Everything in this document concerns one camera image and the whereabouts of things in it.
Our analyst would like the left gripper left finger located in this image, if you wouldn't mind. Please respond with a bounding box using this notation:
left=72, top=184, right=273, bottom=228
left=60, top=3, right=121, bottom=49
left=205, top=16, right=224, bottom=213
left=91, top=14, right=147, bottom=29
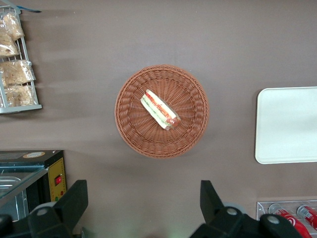
left=0, top=179, right=89, bottom=238

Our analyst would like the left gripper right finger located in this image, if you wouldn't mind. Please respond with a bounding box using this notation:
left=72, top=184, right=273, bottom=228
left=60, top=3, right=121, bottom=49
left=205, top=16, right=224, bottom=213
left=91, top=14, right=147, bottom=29
left=189, top=180, right=311, bottom=238

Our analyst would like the beige plastic tray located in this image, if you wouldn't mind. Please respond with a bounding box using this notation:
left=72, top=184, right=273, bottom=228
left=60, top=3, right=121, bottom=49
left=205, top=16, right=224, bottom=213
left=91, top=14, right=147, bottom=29
left=255, top=86, right=317, bottom=165

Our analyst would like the black food warmer cabinet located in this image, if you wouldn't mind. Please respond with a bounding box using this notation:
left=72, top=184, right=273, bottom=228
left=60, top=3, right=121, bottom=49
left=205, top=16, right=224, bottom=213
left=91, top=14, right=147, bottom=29
left=0, top=149, right=67, bottom=223

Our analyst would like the clear acrylic bottle rack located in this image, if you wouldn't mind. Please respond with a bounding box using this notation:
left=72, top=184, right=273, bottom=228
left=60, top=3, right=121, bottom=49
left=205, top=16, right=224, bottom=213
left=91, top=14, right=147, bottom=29
left=256, top=200, right=317, bottom=238

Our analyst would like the red cola bottle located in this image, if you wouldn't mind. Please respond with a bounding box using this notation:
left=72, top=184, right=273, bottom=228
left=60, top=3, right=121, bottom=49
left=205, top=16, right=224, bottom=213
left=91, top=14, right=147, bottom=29
left=268, top=203, right=312, bottom=238
left=297, top=205, right=317, bottom=230

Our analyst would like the round brown wicker basket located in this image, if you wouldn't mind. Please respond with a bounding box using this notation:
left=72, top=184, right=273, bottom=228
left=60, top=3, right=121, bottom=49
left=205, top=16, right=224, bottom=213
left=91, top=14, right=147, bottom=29
left=114, top=64, right=211, bottom=159

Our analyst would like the wrapped triangle sandwich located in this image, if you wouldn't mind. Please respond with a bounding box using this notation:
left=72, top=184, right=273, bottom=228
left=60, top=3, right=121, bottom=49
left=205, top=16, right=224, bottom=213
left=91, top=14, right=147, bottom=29
left=140, top=89, right=181, bottom=131

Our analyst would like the clear puffed snack bag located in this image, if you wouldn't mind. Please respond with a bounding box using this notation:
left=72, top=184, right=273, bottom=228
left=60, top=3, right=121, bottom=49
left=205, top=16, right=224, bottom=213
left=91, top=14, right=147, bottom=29
left=3, top=84, right=35, bottom=107
left=0, top=37, right=20, bottom=58
left=0, top=59, right=36, bottom=86
left=0, top=12, right=25, bottom=41

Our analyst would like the grey wire rack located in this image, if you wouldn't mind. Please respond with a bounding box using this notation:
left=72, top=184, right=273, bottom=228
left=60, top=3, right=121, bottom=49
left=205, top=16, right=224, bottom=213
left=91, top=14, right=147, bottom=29
left=0, top=4, right=43, bottom=115

